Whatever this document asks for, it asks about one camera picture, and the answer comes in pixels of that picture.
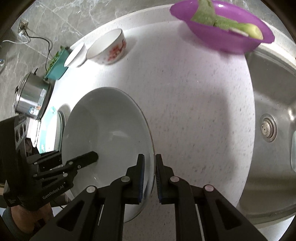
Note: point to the small white bowl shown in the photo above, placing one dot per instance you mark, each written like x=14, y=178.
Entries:
x=77, y=57

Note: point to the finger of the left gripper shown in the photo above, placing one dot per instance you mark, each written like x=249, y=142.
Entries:
x=81, y=161
x=45, y=161

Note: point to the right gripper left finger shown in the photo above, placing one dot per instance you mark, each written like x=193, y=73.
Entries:
x=112, y=199

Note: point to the teal basin with greens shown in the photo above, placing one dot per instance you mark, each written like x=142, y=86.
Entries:
x=56, y=67

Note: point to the red floral bowl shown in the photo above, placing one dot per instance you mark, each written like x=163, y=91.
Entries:
x=107, y=49

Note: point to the wall socket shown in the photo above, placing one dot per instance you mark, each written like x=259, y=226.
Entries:
x=23, y=24

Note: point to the purple plastic basin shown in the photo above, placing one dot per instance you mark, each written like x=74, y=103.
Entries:
x=218, y=39

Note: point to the large white bowl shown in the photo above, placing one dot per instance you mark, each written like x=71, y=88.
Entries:
x=110, y=123

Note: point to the left hand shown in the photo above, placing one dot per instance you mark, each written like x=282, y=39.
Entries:
x=28, y=221

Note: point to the steel sink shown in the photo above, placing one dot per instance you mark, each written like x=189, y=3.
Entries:
x=269, y=193

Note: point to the green gourd piece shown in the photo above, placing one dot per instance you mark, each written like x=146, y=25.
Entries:
x=206, y=15

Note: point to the teal floral plate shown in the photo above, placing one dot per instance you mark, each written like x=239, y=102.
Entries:
x=51, y=131

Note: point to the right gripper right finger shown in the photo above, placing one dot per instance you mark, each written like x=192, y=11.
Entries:
x=193, y=216

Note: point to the sink drain strainer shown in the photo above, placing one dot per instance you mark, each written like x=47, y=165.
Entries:
x=268, y=127

